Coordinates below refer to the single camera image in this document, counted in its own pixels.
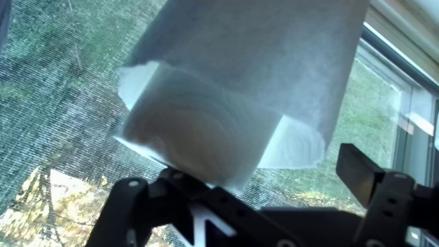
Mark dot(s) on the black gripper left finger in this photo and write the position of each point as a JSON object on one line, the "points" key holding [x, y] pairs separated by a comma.
{"points": [[137, 210]]}

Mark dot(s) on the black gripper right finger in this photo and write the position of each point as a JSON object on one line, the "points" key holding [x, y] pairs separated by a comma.
{"points": [[393, 206]]}

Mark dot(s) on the white paper towel roll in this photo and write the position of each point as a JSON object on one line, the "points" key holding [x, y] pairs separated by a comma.
{"points": [[238, 77]]}

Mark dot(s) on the white window frame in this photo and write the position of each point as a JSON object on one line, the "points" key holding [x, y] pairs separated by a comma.
{"points": [[406, 59]]}

